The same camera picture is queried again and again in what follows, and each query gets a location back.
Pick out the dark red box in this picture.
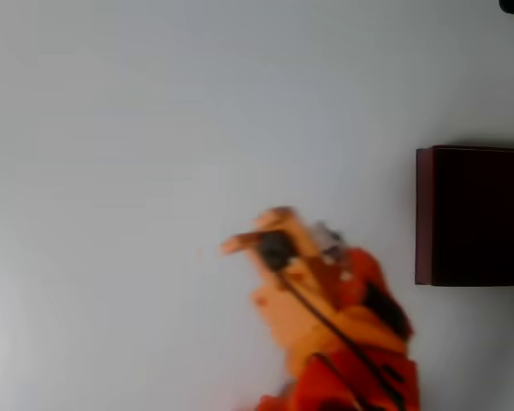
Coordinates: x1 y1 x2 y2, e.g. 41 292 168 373
414 145 514 288

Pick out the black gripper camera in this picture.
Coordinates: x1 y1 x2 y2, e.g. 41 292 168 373
258 229 300 272

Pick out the black camera cable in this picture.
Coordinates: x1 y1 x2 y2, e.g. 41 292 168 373
275 267 408 411

